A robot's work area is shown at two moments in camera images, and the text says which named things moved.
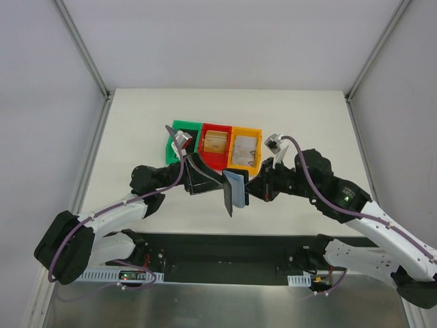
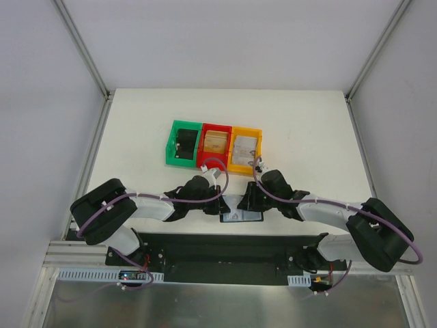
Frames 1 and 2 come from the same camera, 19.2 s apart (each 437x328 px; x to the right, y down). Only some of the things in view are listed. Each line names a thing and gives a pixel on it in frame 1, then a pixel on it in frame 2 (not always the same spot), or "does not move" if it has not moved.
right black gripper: [267, 179] → [251, 199]
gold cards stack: [215, 141] does not move
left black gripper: [190, 174] → [214, 205]
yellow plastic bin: [252, 171] does not move
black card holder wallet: [234, 182] → [238, 215]
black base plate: [235, 258] does not move
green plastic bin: [177, 126] does not move
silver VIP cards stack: [244, 150] does not move
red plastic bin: [215, 161] does not move
